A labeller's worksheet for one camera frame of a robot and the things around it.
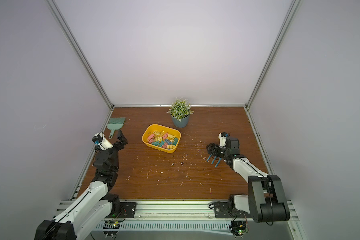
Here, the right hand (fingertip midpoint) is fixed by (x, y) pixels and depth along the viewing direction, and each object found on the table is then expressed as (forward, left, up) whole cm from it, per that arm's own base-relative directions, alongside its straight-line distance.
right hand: (213, 145), depth 90 cm
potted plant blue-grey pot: (+20, +21, +11) cm, 31 cm away
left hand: (-3, +54, +17) cm, 57 cm away
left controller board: (-41, +53, -7) cm, 67 cm away
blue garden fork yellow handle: (-6, -2, -6) cm, 9 cm away
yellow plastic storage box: (+8, +33, -4) cm, 35 cm away
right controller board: (-40, -9, -6) cm, 42 cm away
